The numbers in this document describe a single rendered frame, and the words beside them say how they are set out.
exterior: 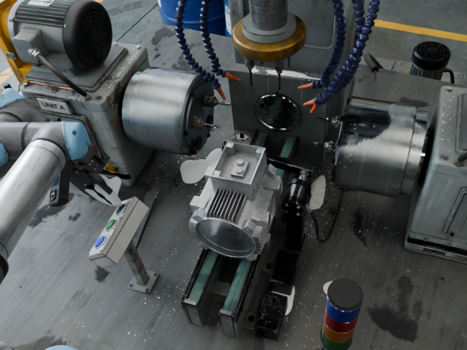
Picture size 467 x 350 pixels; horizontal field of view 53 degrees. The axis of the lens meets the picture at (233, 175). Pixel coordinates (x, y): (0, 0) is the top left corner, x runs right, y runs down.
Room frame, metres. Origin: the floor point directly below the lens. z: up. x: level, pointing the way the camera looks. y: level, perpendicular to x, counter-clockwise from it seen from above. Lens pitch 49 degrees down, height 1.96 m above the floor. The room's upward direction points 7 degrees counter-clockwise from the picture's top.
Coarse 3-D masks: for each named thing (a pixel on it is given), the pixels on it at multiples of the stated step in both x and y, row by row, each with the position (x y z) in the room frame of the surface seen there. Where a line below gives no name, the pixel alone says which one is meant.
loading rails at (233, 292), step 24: (264, 144) 1.03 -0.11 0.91; (288, 144) 1.01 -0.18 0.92; (216, 264) 0.63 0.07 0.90; (240, 264) 0.61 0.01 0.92; (264, 264) 0.66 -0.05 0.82; (192, 288) 0.56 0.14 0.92; (216, 288) 0.59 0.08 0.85; (240, 288) 0.55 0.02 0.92; (192, 312) 0.52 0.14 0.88; (240, 312) 0.49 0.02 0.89
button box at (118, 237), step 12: (132, 204) 0.72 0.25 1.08; (144, 204) 0.73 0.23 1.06; (120, 216) 0.69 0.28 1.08; (132, 216) 0.69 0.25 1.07; (144, 216) 0.70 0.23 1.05; (120, 228) 0.65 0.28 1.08; (132, 228) 0.66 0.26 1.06; (108, 240) 0.62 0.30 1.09; (120, 240) 0.63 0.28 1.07; (96, 252) 0.60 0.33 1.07; (108, 252) 0.59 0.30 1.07; (120, 252) 0.60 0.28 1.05; (108, 264) 0.58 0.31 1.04
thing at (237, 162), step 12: (228, 144) 0.82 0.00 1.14; (240, 144) 0.81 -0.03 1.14; (228, 156) 0.81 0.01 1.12; (240, 156) 0.80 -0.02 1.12; (252, 156) 0.80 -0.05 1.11; (264, 156) 0.78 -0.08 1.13; (216, 168) 0.75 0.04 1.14; (228, 168) 0.77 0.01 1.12; (240, 168) 0.74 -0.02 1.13; (252, 168) 0.76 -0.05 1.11; (264, 168) 0.77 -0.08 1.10; (216, 180) 0.72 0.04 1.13; (228, 180) 0.71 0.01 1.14; (240, 180) 0.72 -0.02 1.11; (252, 180) 0.69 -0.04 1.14; (240, 192) 0.69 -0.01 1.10; (252, 192) 0.69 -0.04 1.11
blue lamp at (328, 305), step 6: (330, 306) 0.34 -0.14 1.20; (360, 306) 0.34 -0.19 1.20; (330, 312) 0.34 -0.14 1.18; (336, 312) 0.33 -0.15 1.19; (342, 312) 0.33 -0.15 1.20; (348, 312) 0.33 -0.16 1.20; (354, 312) 0.33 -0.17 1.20; (336, 318) 0.33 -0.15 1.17; (342, 318) 0.33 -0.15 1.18; (348, 318) 0.33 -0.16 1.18; (354, 318) 0.33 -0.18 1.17
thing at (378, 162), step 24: (336, 120) 0.93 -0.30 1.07; (360, 120) 0.83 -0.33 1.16; (384, 120) 0.82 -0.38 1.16; (408, 120) 0.80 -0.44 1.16; (312, 144) 0.86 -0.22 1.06; (336, 144) 0.84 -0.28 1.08; (360, 144) 0.78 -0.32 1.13; (384, 144) 0.76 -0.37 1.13; (408, 144) 0.75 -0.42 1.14; (336, 168) 0.77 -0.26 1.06; (360, 168) 0.75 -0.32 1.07; (384, 168) 0.73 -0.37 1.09; (408, 168) 0.72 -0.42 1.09; (384, 192) 0.72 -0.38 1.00; (408, 192) 0.71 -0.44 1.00
